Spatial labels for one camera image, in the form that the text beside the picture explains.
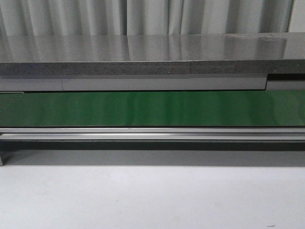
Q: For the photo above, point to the green conveyor belt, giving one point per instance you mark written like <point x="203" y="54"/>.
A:
<point x="209" y="108"/>

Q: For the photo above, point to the grey stone counter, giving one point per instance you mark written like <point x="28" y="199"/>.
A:
<point x="261" y="61"/>

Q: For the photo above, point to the white pleated curtain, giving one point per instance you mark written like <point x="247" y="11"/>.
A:
<point x="151" y="17"/>

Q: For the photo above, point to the aluminium conveyor frame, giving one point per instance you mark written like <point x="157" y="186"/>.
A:
<point x="233" y="146"/>

